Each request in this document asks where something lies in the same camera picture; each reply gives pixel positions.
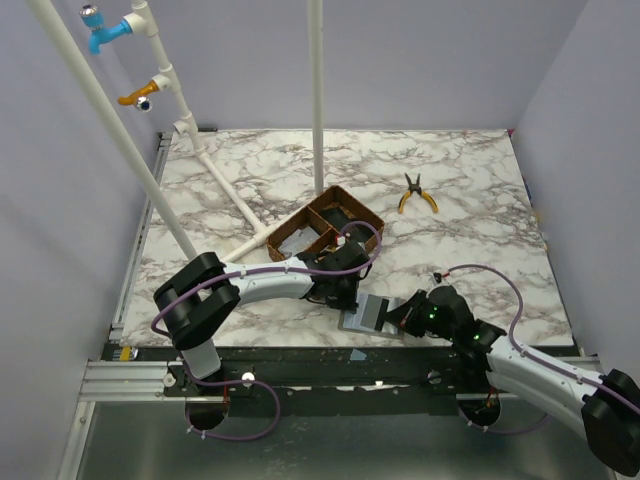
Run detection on grey card holder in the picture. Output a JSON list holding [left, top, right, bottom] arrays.
[[338, 292, 404, 339]]

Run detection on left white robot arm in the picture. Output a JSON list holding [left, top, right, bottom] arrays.
[[153, 241, 372, 380]]

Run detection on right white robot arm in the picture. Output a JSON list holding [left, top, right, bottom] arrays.
[[380, 286, 639, 477]]

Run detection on silver VIP card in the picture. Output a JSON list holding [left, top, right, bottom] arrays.
[[278, 225, 321, 259]]

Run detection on woven brown divided basket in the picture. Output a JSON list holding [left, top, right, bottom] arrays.
[[266, 185, 385, 262]]

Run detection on gold faucet tap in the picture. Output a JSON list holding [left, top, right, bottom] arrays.
[[117, 81, 159, 112]]

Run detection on white vertical pole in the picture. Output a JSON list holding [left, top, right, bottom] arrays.
[[307, 0, 324, 196]]

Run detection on blue faucet tap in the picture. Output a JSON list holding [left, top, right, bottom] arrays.
[[79, 4, 133, 55]]

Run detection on white diagonal pole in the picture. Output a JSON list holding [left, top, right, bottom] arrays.
[[26, 1, 197, 260]]

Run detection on yellow handled pliers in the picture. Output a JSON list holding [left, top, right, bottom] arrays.
[[397, 173, 439, 214]]

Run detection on aluminium frame rail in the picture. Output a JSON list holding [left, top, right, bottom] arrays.
[[54, 349, 621, 480]]

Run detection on white PVC pipe frame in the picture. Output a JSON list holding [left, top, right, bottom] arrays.
[[123, 1, 276, 262]]

